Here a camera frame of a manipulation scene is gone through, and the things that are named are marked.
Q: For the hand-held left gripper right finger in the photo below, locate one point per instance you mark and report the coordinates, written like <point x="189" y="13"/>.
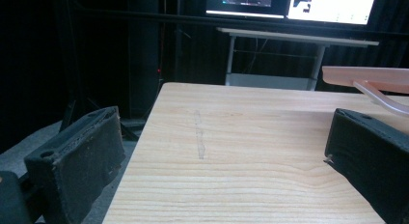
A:
<point x="373" y="153"/>

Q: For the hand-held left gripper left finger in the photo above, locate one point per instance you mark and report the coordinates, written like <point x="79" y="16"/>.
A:
<point x="77" y="166"/>

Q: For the black metal stand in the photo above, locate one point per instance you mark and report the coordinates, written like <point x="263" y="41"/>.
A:
<point x="74" y="111"/>

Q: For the white desk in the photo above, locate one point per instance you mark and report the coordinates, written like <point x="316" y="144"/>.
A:
<point x="289" y="39"/>

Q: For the bright computer monitor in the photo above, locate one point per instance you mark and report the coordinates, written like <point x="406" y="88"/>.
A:
<point x="334" y="6"/>

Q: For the dark computer monitor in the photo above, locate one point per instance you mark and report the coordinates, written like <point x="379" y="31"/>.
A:
<point x="247" y="3"/>

